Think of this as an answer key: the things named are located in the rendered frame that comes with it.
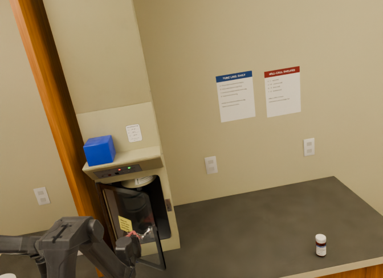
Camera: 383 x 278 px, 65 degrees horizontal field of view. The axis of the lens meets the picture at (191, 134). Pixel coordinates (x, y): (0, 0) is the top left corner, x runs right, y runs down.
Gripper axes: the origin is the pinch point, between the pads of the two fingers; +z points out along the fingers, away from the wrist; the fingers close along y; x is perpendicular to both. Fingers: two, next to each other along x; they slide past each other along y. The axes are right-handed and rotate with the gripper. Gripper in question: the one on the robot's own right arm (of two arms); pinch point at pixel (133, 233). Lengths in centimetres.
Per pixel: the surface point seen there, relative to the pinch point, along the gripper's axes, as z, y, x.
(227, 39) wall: 61, 69, -61
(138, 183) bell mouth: 19.0, 13.7, -3.3
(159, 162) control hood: 10.0, 25.9, -16.0
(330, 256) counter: -4, -27, -83
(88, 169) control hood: 4.9, 30.6, 12.2
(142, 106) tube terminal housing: 17, 50, -13
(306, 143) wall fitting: 63, -1, -103
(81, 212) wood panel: 7.3, 10.6, 21.3
